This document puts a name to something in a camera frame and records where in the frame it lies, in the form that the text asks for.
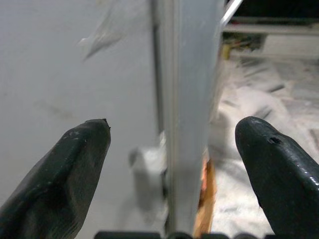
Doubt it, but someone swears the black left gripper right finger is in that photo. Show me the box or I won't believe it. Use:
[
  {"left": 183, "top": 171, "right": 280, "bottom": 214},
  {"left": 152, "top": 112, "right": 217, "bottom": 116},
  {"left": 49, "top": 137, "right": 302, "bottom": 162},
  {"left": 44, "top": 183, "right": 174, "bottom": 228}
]
[{"left": 235, "top": 116, "right": 319, "bottom": 239}]

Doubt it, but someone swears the white TV stand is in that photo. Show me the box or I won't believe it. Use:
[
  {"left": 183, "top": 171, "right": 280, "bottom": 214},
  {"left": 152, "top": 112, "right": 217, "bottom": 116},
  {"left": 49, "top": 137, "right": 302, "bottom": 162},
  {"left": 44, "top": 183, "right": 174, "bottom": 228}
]
[{"left": 223, "top": 16, "right": 319, "bottom": 60}]

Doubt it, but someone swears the white fridge door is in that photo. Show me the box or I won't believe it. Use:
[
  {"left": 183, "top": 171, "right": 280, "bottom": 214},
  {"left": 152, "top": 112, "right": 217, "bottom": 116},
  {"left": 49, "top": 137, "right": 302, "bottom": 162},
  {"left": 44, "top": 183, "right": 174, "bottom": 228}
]
[{"left": 151, "top": 0, "right": 244, "bottom": 237}]

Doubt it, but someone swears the white fridge body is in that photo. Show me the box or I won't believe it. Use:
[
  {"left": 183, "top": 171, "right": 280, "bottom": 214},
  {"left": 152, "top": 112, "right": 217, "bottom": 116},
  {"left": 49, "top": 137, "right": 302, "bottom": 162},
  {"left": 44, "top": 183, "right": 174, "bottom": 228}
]
[{"left": 0, "top": 0, "right": 166, "bottom": 239}]

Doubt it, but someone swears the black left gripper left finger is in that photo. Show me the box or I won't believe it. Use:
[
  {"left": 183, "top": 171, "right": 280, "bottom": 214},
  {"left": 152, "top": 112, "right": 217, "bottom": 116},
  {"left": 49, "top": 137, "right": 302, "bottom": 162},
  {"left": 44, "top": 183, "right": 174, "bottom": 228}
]
[{"left": 0, "top": 118, "right": 112, "bottom": 239}]

